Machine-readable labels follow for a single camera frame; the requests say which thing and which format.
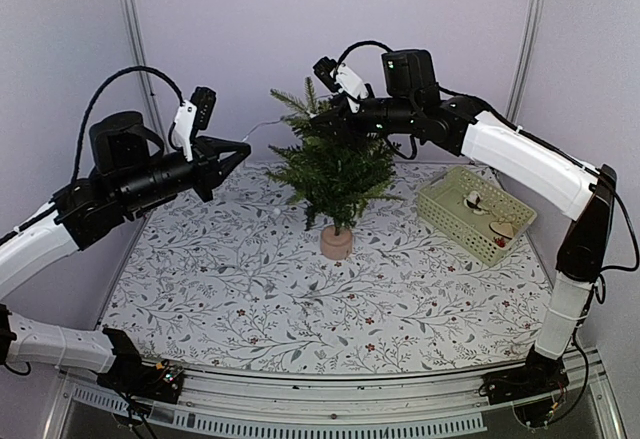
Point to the front aluminium rail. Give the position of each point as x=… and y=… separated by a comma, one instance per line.
x=222, y=403

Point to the white ball light garland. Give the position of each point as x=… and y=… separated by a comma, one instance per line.
x=260, y=126

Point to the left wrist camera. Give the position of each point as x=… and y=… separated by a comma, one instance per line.
x=191, y=117

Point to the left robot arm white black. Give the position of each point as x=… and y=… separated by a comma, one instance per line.
x=40, y=243

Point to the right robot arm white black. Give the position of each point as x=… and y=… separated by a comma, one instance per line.
x=465, y=125

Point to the black white cotton ornament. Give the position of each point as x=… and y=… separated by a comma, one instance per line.
x=471, y=202

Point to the pale green plastic basket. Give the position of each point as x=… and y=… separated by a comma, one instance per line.
x=440, y=202

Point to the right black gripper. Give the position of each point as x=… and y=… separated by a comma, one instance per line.
x=338, y=115

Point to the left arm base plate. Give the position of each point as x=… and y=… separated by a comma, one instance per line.
x=162, y=382

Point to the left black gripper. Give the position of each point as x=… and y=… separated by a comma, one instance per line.
x=211, y=171

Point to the wooden heart ornament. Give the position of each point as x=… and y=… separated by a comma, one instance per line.
x=504, y=228

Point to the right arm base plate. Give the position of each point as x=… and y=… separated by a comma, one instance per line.
x=520, y=389

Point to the floral white tablecloth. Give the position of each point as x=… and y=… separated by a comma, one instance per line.
x=240, y=283

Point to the small green christmas tree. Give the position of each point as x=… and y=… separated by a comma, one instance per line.
x=332, y=178

